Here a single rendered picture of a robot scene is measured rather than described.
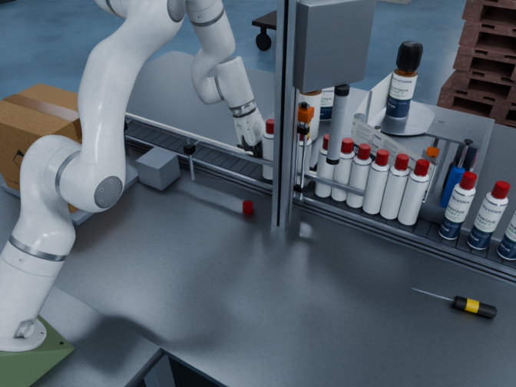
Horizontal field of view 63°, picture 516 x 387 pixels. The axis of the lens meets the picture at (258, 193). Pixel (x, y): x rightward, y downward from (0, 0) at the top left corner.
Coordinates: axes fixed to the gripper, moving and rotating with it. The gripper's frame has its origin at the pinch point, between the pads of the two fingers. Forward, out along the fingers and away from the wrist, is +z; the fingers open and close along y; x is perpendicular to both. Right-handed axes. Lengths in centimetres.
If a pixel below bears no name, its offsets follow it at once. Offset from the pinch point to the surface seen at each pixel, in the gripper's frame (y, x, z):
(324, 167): -3.0, -24.0, 3.2
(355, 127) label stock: 16.8, -27.2, 0.2
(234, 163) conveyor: -0.1, 11.2, 2.7
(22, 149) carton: -45, 46, -28
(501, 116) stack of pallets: 229, -44, 95
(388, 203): -2.7, -41.0, 15.3
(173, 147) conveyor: -2.3, 34.4, -5.7
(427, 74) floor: 333, 31, 90
